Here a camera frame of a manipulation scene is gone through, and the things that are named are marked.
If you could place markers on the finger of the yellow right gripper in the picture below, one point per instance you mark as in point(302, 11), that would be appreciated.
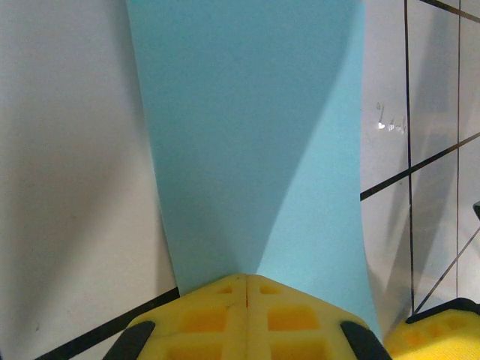
point(438, 337)

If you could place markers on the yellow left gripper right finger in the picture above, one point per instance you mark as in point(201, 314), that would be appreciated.
point(292, 322)

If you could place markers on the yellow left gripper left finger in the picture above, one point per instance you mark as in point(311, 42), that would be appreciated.
point(210, 318)

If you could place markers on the light blue cloth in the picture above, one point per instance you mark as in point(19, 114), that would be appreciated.
point(243, 150)

